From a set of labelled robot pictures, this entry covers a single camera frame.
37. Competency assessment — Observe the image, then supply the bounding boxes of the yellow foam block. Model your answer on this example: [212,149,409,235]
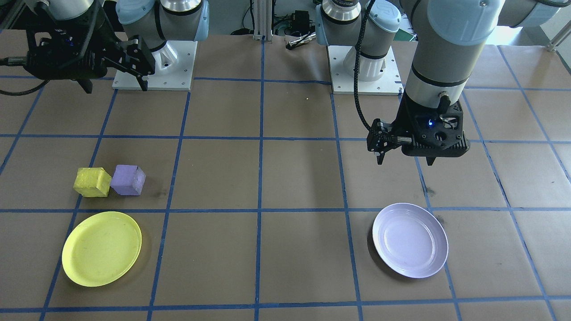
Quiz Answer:
[73,167,112,198]

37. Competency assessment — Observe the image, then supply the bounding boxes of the purple plastic plate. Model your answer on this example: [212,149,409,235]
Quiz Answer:
[372,203,449,279]

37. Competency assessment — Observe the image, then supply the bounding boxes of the purple foam block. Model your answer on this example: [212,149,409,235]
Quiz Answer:
[110,165,147,196]

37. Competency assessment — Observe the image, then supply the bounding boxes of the silver metal plug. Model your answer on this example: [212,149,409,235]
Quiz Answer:
[287,33,318,50]

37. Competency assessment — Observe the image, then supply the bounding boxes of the small black electronics box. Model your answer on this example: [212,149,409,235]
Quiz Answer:
[292,10,313,31]

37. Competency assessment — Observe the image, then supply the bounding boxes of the grey metal bar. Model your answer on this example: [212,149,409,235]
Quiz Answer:
[545,30,571,52]

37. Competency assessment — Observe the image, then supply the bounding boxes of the yellow plastic plate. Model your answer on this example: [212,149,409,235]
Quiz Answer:
[62,211,142,287]

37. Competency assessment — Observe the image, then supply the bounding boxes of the white square base plate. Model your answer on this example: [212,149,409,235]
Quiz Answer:
[327,45,403,95]
[112,41,198,91]

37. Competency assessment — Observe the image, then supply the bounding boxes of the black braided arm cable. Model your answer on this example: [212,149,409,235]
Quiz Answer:
[353,0,378,132]

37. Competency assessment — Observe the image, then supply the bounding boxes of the thin black background cable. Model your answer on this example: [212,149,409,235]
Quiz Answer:
[230,0,256,36]

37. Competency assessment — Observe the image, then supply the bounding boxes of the aluminium frame bar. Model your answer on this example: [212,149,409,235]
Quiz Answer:
[252,0,273,42]

